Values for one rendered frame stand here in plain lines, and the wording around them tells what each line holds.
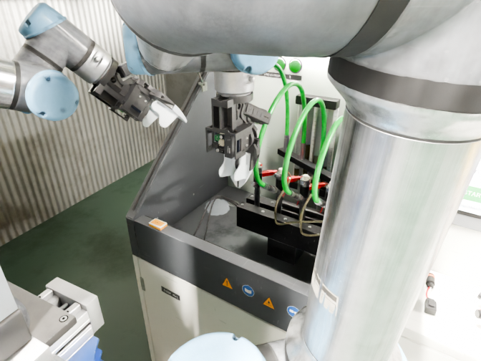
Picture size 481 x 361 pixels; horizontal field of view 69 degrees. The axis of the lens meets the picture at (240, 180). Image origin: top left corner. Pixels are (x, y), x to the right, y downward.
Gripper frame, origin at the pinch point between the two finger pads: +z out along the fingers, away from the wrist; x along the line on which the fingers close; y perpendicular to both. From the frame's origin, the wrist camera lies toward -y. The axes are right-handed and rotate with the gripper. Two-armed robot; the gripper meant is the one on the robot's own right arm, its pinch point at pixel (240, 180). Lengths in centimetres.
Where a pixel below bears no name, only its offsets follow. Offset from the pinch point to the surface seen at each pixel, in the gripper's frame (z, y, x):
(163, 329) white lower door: 75, -3, -36
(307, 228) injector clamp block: 25.0, -24.6, 7.9
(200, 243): 28.0, -5.2, -17.1
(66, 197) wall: 113, -77, -221
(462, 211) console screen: 9, -29, 44
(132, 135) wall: 86, -161, -229
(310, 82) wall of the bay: -10, -57, -8
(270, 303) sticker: 36.0, -2.9, 7.7
